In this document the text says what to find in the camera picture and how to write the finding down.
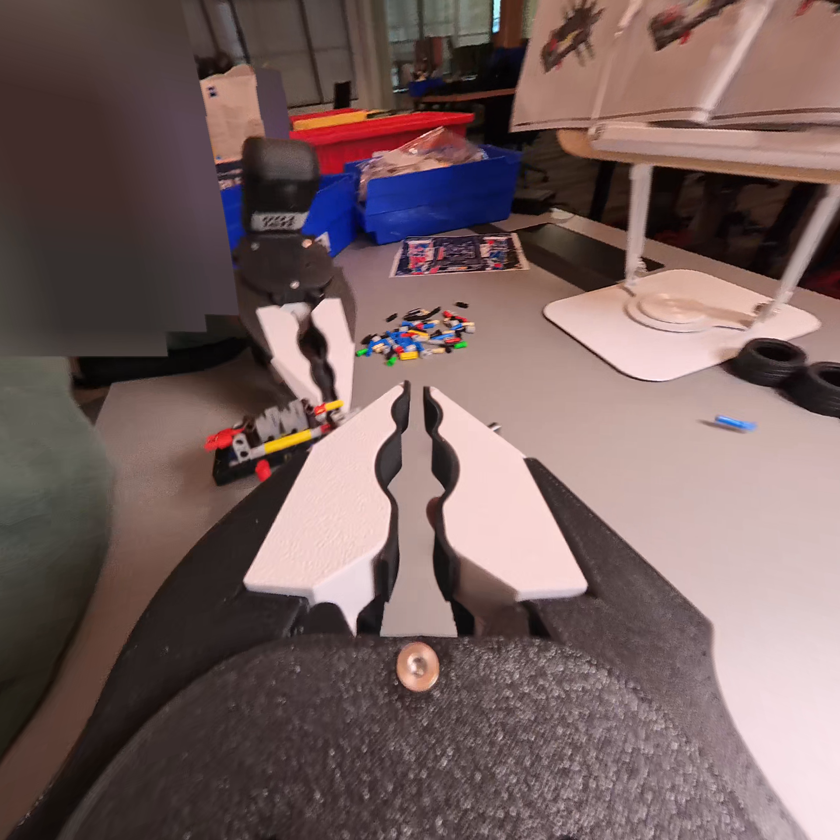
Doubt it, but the white book stand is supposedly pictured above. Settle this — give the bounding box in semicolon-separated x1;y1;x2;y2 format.
543;121;840;383

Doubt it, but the open lego instruction booklet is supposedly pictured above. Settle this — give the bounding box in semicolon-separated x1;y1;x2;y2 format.
508;0;840;132

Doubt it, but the pile of small lego pieces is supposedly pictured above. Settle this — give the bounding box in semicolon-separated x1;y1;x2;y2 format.
356;301;476;363

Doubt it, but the black rubber lego tire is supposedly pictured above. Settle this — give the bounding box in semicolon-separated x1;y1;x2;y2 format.
730;338;809;388
781;362;840;419

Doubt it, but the black frame lego assembly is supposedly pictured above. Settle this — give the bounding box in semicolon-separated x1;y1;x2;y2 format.
205;397;361;487

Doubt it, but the printed sticker sheet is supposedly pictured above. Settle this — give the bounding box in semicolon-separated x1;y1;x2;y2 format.
390;231;530;279

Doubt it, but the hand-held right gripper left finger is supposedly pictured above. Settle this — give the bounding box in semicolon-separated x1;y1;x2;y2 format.
243;381;413;637

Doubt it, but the plastic bag of lego parts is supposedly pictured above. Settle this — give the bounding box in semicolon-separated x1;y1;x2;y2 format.
357;126;490;178

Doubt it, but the small blue plastic bin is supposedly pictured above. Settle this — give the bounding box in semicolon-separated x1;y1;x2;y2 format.
220;172;358;258

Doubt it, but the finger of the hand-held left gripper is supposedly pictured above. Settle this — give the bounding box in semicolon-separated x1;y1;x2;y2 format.
311;297;358;413
255;303;329;404

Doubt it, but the person's green sweatshirt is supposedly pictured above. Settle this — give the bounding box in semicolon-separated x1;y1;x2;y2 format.
0;357;118;756

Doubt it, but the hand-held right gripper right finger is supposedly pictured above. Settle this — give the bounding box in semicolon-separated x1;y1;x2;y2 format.
422;386;591;637

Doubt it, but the large blue plastic bin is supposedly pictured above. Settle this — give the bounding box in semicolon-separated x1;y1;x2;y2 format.
344;144;524;247

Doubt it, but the red plastic bin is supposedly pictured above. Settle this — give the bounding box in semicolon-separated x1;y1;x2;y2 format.
289;110;475;175

